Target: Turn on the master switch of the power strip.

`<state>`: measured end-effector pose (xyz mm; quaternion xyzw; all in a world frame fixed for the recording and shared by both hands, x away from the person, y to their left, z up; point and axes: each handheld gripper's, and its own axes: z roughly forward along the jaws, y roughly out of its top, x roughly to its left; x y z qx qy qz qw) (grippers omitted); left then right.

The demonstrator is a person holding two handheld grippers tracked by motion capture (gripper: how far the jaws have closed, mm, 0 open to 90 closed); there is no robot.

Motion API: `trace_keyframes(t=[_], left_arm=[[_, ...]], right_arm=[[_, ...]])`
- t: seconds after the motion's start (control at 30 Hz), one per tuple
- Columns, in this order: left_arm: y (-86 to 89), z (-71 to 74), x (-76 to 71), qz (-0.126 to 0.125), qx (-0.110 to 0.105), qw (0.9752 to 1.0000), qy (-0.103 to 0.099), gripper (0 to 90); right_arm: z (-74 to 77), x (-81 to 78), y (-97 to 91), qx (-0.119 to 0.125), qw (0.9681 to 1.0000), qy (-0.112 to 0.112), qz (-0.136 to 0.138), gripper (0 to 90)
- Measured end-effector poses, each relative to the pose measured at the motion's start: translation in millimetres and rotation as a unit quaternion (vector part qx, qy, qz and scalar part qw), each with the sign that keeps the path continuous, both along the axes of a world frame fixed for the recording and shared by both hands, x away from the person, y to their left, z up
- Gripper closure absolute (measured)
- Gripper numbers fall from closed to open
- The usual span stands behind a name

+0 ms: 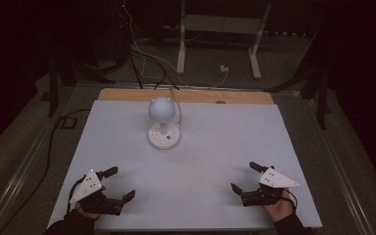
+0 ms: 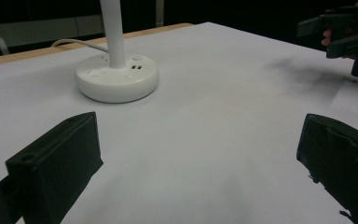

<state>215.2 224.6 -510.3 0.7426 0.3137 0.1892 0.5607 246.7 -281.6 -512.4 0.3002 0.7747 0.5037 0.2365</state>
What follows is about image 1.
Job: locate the white plug adapter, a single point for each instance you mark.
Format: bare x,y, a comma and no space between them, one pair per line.
224,68

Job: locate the person's left hand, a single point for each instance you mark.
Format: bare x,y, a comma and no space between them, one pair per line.
89,213

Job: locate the metal floor rail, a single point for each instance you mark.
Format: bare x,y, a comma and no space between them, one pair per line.
16,182
339,169

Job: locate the white table mat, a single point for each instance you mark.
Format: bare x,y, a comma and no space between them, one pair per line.
192,176

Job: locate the black stand legs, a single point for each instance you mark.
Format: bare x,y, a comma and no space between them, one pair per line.
62,70
316,84

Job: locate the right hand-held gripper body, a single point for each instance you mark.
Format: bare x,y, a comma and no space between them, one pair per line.
275,178

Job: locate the white metal stand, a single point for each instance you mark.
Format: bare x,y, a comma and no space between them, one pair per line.
222,24

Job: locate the person's right hand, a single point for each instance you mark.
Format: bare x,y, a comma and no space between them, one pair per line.
281,209

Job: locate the wooden table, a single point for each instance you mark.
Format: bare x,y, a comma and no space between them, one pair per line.
196,96

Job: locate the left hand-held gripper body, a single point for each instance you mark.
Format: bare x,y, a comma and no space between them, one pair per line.
85,186

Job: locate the white round desk lamp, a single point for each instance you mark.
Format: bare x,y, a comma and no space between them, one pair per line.
162,124

